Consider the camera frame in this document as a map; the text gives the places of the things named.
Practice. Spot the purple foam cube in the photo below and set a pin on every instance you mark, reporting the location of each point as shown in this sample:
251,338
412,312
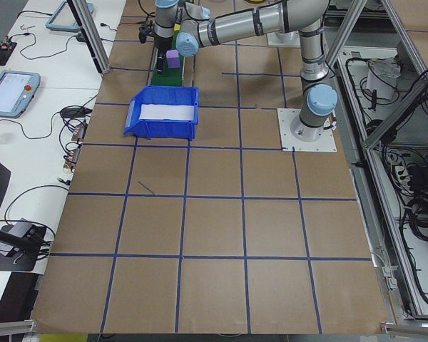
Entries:
173,60

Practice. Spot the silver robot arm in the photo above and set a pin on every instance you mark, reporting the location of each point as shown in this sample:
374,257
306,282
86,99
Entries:
235,25

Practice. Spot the green conveyor belt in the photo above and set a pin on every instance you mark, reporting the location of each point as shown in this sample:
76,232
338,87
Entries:
165,79

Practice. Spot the blue plastic storage bin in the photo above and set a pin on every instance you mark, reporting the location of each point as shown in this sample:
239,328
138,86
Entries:
164,130

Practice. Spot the black power adapter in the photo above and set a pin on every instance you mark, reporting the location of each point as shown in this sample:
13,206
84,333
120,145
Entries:
82,38
75,112

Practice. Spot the light blue teach pendant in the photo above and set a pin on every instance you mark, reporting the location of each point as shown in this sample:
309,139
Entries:
10,92
66,14

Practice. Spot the small black electronic device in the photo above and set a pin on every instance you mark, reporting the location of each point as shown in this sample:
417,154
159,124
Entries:
1,53

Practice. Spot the white box with bag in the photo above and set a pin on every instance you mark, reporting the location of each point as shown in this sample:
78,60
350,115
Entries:
379,80

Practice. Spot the white power strip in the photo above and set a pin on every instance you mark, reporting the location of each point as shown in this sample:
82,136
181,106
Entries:
399,171

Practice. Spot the black power supply box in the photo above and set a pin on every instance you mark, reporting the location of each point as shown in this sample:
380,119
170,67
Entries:
421,175

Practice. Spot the aluminium extrusion bar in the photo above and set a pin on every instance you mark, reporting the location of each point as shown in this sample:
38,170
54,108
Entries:
10,327
410,328

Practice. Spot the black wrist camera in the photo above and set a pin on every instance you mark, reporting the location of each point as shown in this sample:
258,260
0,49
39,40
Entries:
145,32

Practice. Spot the aluminium extrusion post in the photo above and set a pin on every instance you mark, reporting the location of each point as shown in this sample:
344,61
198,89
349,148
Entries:
346,32
92,39

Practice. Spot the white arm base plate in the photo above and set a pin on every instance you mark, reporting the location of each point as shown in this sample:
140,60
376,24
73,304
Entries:
274,39
324,142

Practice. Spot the black camera stand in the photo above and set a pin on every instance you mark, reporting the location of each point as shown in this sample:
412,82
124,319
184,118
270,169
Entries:
14,256

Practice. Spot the V-shaped metal bar frame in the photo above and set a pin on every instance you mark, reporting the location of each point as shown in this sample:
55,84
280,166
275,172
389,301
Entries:
372,213

